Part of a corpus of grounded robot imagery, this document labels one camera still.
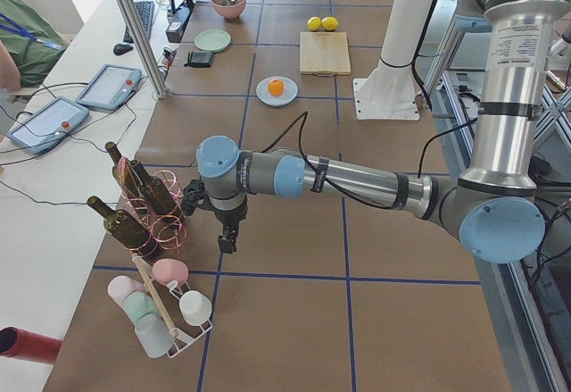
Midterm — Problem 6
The aluminium frame post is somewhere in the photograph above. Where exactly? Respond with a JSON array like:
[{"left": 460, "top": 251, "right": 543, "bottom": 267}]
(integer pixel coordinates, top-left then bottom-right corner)
[{"left": 116, "top": 0, "right": 168, "bottom": 99}]

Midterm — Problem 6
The middle dark glass bottle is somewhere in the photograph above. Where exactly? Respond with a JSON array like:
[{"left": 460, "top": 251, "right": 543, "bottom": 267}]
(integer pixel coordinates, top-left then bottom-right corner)
[{"left": 130, "top": 159, "right": 180, "bottom": 217}]

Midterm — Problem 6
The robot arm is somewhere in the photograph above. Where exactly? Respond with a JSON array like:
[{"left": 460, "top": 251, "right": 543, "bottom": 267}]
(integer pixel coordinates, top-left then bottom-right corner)
[{"left": 183, "top": 0, "right": 570, "bottom": 263}]

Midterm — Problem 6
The pink bowl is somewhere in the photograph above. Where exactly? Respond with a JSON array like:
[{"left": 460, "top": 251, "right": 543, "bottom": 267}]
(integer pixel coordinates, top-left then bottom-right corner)
[{"left": 211, "top": 0, "right": 246, "bottom": 20}]

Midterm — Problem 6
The person in green shirt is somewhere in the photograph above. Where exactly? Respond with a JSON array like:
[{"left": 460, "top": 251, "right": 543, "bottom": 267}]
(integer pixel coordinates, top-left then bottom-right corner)
[{"left": 1, "top": 0, "right": 70, "bottom": 91}]

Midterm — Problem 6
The left yellow lemon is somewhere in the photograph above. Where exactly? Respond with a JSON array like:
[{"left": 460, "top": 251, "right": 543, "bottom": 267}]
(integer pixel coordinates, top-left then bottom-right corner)
[{"left": 307, "top": 16, "right": 322, "bottom": 32}]

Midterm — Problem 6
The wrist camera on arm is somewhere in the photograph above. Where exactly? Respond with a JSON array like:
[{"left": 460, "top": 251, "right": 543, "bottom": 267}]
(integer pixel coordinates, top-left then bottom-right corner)
[{"left": 180, "top": 179, "right": 211, "bottom": 217}]

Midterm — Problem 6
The mint green cup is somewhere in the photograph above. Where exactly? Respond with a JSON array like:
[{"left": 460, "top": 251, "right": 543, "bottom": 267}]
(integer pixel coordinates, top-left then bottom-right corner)
[{"left": 121, "top": 291, "right": 160, "bottom": 323}]

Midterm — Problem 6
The pale blue cup front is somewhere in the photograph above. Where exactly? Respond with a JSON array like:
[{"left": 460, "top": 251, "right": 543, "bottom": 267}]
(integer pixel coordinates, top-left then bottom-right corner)
[{"left": 134, "top": 313, "right": 175, "bottom": 358}]

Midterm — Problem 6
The teach pendant tablet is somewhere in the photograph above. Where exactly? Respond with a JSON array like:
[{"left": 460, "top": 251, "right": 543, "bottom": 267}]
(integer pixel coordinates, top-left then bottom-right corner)
[
  {"left": 76, "top": 63, "right": 142, "bottom": 111},
  {"left": 7, "top": 96, "right": 89, "bottom": 154}
]

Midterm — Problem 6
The near teach pendant tablet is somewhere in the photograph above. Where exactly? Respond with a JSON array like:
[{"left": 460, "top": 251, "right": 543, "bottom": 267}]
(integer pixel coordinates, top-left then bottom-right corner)
[{"left": 7, "top": 96, "right": 89, "bottom": 154}]

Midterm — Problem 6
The orange fruit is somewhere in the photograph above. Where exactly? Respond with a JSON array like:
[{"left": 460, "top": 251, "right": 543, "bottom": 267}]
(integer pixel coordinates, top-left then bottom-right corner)
[{"left": 267, "top": 78, "right": 285, "bottom": 97}]

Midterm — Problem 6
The back dark glass bottle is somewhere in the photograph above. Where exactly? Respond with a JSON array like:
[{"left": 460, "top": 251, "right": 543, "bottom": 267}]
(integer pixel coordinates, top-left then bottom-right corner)
[{"left": 104, "top": 141, "right": 140, "bottom": 199}]

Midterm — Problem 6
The far teach pendant tablet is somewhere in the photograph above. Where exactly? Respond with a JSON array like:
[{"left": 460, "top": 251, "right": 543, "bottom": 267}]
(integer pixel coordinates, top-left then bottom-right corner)
[{"left": 76, "top": 63, "right": 142, "bottom": 111}]

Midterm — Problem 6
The white wire cup rack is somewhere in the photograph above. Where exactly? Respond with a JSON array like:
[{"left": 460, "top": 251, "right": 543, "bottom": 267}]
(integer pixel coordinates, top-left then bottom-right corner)
[{"left": 132, "top": 255, "right": 213, "bottom": 359}]

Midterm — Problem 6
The right yellow lemon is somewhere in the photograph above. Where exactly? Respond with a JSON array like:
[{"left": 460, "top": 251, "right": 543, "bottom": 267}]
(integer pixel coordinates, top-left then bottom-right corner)
[{"left": 320, "top": 16, "right": 339, "bottom": 31}]

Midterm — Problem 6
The black power box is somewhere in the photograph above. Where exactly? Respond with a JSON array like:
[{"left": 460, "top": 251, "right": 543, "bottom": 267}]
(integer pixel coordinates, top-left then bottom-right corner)
[{"left": 165, "top": 5, "right": 191, "bottom": 44}]

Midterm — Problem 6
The black computer mouse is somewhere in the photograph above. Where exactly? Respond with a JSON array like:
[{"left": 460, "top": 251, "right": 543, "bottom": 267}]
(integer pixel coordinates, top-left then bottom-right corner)
[{"left": 112, "top": 43, "right": 134, "bottom": 56}]

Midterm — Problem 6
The light blue plate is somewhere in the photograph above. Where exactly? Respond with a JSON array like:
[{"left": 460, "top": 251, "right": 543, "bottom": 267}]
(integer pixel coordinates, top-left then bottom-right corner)
[{"left": 256, "top": 76, "right": 298, "bottom": 107}]

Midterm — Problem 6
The copper wire bottle rack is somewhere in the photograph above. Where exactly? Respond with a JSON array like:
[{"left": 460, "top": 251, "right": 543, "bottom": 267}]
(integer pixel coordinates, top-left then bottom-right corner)
[{"left": 121, "top": 171, "right": 187, "bottom": 254}]

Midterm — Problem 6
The front dark glass bottle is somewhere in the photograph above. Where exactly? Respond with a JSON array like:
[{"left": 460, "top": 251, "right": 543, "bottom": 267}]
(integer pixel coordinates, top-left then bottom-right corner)
[{"left": 87, "top": 196, "right": 156, "bottom": 256}]

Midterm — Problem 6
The pale pink cup left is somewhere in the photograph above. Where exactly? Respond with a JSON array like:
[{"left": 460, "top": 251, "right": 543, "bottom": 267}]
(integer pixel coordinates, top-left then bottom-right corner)
[{"left": 107, "top": 275, "right": 146, "bottom": 307}]

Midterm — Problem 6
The white cup right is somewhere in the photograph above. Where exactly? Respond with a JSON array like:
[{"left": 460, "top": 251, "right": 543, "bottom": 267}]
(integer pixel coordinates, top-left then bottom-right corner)
[{"left": 179, "top": 290, "right": 212, "bottom": 326}]

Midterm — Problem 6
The yellow lemon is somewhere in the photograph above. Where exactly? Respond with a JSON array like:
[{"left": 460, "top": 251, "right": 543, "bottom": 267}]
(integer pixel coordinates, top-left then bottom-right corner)
[
  {"left": 307, "top": 16, "right": 322, "bottom": 32},
  {"left": 320, "top": 16, "right": 339, "bottom": 31}
]

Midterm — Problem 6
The dark glass bottle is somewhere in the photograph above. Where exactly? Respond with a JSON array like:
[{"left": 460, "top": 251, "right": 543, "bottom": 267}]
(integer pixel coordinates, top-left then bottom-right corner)
[
  {"left": 87, "top": 196, "right": 156, "bottom": 256},
  {"left": 130, "top": 159, "right": 180, "bottom": 217},
  {"left": 104, "top": 141, "right": 140, "bottom": 199}
]

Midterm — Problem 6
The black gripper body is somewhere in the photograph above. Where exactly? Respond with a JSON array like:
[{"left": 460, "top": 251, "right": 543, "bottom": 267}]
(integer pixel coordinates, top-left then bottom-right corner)
[{"left": 211, "top": 199, "right": 248, "bottom": 235}]

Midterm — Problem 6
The wooden cutting board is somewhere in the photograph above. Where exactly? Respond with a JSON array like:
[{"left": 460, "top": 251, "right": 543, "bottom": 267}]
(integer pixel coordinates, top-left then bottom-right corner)
[{"left": 300, "top": 32, "right": 352, "bottom": 75}]

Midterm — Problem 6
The green plate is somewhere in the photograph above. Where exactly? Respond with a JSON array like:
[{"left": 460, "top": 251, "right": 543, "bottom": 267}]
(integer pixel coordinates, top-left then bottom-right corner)
[{"left": 194, "top": 29, "right": 232, "bottom": 53}]

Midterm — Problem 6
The black wallet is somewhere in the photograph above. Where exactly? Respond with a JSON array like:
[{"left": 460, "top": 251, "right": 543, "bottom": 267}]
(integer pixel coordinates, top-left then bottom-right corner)
[{"left": 184, "top": 50, "right": 214, "bottom": 68}]

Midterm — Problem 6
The black keyboard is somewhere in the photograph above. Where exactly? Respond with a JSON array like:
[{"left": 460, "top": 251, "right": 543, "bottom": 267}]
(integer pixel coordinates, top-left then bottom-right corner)
[{"left": 122, "top": 1, "right": 154, "bottom": 44}]

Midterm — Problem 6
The red cylinder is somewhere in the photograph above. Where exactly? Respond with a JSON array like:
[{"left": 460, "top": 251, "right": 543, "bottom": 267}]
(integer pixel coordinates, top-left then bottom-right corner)
[{"left": 1, "top": 327, "right": 62, "bottom": 364}]

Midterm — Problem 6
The pink cup upper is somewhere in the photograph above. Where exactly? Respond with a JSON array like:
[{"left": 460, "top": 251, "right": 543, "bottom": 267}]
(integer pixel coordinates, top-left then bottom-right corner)
[{"left": 152, "top": 258, "right": 189, "bottom": 286}]

